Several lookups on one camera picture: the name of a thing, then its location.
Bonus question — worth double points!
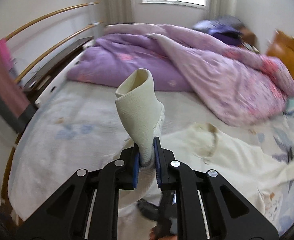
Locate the white knit sweater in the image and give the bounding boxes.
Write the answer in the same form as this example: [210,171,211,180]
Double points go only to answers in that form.
[114,69,294,234]

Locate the purple pink floral quilt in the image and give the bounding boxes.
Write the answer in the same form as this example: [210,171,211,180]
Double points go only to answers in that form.
[67,23,294,126]

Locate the dark purple clothing pile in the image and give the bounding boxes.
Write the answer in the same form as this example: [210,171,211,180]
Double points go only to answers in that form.
[192,15,245,46]

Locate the pink towel on rail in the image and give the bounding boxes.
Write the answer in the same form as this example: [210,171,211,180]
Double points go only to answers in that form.
[0,39,29,119]

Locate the floral white bed sheet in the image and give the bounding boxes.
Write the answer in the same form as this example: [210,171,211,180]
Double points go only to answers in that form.
[7,80,294,237]

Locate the upper wooden rail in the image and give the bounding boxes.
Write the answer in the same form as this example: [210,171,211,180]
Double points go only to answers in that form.
[5,2,99,41]

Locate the white curtain left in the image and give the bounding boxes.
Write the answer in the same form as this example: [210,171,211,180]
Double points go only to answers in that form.
[104,0,134,24]

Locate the dark bedside bench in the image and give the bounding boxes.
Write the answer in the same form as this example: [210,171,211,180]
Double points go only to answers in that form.
[23,37,93,102]

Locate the wooden rail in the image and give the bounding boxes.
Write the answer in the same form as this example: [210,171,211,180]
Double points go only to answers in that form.
[14,21,102,83]
[5,2,99,41]

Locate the lower wooden rail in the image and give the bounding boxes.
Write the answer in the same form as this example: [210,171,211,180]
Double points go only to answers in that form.
[14,21,102,83]

